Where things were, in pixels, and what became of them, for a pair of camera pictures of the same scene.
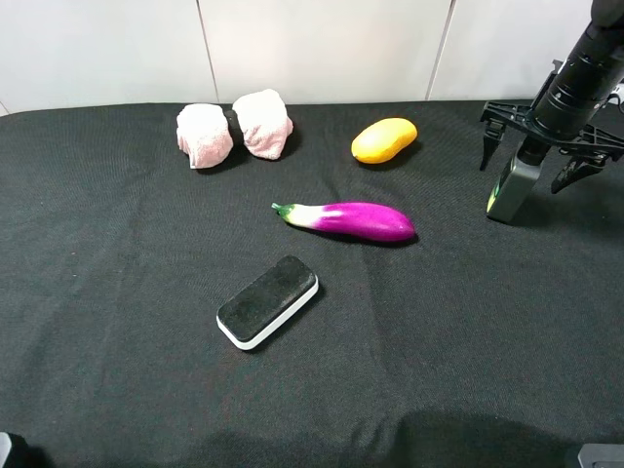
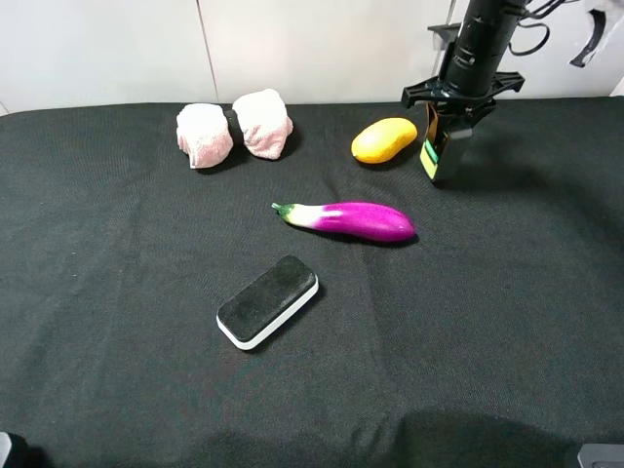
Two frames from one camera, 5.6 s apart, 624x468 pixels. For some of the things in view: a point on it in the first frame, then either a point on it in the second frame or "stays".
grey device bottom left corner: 5,448 stays
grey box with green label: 514,188 to 446,144
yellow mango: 381,140 stays
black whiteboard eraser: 245,318 stays
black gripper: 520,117 to 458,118
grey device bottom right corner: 602,455 stays
